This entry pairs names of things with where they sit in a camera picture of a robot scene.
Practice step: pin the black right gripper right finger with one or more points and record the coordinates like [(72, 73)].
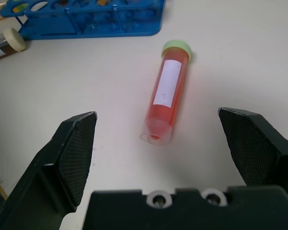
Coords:
[(259, 148)]

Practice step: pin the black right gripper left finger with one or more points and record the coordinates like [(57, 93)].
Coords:
[(48, 167)]

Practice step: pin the red liquid tube green cap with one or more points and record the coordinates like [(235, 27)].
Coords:
[(165, 93)]

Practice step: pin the brown liquid tube cream cap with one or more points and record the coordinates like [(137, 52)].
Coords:
[(4, 44)]

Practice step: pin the blue tube rack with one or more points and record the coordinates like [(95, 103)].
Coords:
[(86, 18)]

